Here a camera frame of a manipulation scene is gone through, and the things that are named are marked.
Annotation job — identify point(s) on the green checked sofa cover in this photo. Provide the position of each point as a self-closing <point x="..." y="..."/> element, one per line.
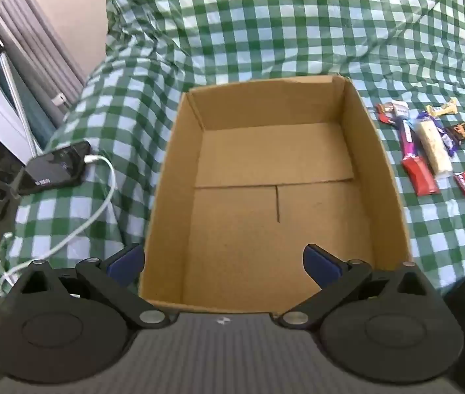
<point x="277" y="28"/>

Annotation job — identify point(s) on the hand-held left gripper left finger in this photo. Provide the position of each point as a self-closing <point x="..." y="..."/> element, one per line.
<point x="128" y="262"/>

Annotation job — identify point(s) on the grey curtain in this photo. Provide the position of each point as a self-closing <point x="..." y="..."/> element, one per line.
<point x="39" y="41"/>

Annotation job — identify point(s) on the white curtain clip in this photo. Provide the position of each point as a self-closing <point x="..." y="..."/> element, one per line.
<point x="58" y="99"/>

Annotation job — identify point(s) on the plain red snack packet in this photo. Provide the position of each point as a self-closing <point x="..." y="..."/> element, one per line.
<point x="421" y="177"/>

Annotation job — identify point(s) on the small white snack packet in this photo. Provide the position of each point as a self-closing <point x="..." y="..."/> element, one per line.
<point x="400" y="109"/>

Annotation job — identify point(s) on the white nougat bar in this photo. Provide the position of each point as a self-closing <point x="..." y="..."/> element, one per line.
<point x="433" y="152"/>

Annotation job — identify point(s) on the light blue stick packet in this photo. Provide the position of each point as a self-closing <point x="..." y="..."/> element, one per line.
<point x="414" y="124"/>

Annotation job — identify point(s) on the long purple snack bar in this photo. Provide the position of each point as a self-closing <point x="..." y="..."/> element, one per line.
<point x="407" y="137"/>

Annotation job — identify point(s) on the cardboard box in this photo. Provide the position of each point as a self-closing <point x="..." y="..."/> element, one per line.
<point x="257" y="213"/>

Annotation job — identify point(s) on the red and brown candy packet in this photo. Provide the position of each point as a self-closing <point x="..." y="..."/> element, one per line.
<point x="385" y="111"/>

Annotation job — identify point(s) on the purple chocolate packet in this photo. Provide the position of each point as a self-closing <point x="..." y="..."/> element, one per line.
<point x="448" y="137"/>

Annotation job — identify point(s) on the yellow and white snack bar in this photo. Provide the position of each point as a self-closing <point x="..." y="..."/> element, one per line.
<point x="444" y="108"/>

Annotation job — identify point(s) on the black smartphone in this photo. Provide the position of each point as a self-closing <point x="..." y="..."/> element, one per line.
<point x="52" y="166"/>

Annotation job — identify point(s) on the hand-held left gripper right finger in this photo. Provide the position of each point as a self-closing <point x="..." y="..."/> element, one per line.
<point x="318" y="264"/>

